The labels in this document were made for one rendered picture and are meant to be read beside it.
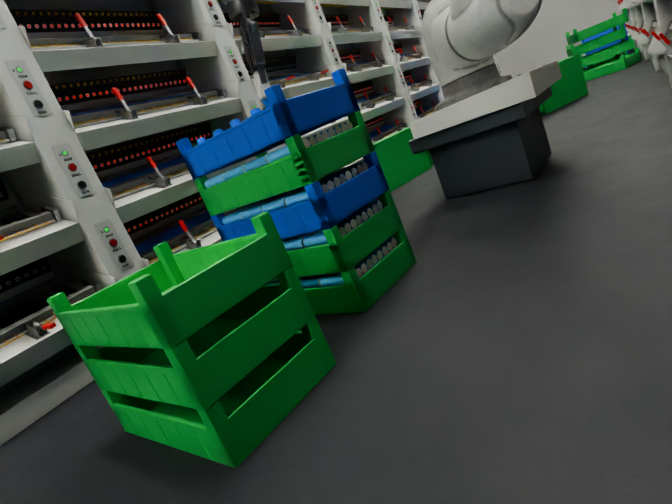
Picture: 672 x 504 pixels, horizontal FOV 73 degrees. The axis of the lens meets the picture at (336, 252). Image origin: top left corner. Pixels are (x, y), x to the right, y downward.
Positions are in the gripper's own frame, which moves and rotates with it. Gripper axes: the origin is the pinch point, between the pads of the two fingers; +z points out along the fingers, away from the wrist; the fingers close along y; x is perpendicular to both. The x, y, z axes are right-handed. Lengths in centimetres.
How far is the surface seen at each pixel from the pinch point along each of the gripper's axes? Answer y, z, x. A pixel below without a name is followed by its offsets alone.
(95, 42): 12.8, -19.7, 36.2
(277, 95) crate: -49, 9, 9
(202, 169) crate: -28.3, 17.3, 21.8
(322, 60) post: 89, -19, -49
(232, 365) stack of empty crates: -70, 40, 27
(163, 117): 18.4, 0.4, 25.8
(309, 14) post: 87, -39, -48
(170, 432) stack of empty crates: -62, 49, 37
